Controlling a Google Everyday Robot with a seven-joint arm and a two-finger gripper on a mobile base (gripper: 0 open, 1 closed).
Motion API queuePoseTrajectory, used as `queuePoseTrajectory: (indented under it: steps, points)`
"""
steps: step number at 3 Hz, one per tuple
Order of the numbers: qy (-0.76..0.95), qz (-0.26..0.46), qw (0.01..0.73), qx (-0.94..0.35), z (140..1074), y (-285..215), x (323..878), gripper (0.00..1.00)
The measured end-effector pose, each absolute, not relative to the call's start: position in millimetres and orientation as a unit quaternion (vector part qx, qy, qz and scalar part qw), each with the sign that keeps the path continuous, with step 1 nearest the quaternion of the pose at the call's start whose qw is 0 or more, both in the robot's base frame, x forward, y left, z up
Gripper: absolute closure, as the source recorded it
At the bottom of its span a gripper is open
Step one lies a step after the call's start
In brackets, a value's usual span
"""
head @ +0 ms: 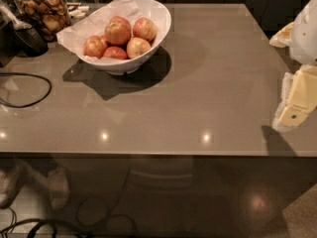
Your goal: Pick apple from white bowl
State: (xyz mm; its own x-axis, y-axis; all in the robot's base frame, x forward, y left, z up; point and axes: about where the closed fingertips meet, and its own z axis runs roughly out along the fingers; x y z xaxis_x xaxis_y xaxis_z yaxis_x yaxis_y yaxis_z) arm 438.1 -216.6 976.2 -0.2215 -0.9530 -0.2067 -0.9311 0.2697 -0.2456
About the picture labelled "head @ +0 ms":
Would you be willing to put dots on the black round appliance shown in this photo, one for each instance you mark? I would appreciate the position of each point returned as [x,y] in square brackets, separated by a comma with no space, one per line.
[25,34]

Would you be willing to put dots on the white ceramic bowl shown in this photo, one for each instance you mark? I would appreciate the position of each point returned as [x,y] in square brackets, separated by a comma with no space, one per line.
[157,13]

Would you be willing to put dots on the glass jar of chips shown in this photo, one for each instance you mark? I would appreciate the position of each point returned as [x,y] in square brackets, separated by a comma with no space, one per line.
[51,15]

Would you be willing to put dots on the front low red apple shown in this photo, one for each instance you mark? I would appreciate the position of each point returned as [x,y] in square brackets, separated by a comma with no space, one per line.
[115,53]

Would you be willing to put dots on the small white items behind bowl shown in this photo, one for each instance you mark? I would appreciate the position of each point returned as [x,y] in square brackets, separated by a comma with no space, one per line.
[77,11]

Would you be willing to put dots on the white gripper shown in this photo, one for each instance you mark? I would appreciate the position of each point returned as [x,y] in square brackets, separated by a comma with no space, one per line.
[305,34]

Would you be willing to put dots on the white paper liner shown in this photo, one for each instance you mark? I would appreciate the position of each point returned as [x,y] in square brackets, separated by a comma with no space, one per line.
[74,37]

